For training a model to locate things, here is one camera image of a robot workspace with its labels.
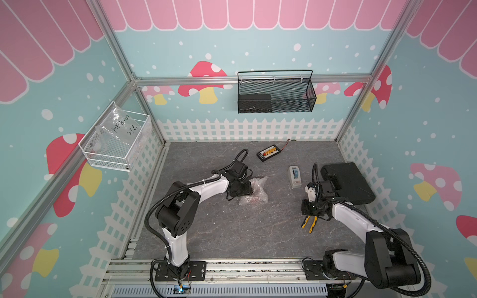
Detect clear plastic labelled bag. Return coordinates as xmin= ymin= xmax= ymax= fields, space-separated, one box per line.
xmin=92 ymin=102 xmax=148 ymax=165

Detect yellow blue pliers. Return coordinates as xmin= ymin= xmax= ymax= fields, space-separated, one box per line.
xmin=301 ymin=215 xmax=319 ymax=234

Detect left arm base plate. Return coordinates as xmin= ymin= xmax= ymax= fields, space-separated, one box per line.
xmin=153 ymin=260 xmax=207 ymax=282

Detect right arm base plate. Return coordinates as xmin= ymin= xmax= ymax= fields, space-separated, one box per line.
xmin=301 ymin=258 xmax=357 ymax=283

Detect black box in basket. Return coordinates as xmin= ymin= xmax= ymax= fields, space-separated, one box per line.
xmin=237 ymin=94 xmax=272 ymax=114

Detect clear bubble wrap sheet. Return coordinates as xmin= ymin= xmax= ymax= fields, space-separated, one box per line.
xmin=238 ymin=176 xmax=269 ymax=206

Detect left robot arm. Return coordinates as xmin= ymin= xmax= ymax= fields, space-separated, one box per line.
xmin=144 ymin=149 xmax=253 ymax=281

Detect black mesh wall basket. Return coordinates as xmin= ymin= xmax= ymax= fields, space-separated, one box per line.
xmin=237 ymin=70 xmax=317 ymax=113

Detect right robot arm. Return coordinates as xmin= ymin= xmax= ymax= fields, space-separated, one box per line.
xmin=301 ymin=163 xmax=432 ymax=297

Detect black battery charger board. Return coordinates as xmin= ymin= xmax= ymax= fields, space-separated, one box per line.
xmin=257 ymin=145 xmax=281 ymax=162

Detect red enamel mug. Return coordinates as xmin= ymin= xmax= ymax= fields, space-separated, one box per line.
xmin=248 ymin=196 xmax=268 ymax=205

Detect white blue tape dispenser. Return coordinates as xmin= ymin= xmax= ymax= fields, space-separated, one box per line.
xmin=288 ymin=166 xmax=302 ymax=188

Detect red black charger cable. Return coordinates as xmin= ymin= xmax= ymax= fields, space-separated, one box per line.
xmin=277 ymin=138 xmax=296 ymax=154

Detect white ribbed cable duct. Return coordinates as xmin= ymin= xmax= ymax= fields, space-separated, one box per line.
xmin=111 ymin=284 xmax=329 ymax=298

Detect black plastic tool case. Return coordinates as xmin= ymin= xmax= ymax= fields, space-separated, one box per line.
xmin=320 ymin=162 xmax=376 ymax=205

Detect white wire wall basket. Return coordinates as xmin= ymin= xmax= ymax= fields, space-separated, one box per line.
xmin=78 ymin=101 xmax=152 ymax=173

